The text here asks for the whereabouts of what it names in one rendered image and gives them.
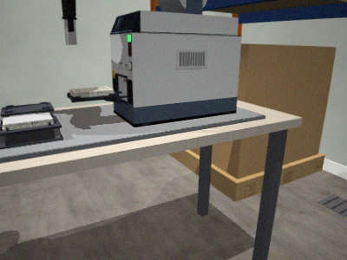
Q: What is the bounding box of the grey base plate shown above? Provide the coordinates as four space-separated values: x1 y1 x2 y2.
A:
0 105 265 164

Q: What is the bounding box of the white cylinder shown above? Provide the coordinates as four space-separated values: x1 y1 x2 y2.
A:
158 0 207 13

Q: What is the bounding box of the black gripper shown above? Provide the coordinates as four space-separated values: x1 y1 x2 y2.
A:
62 0 77 45

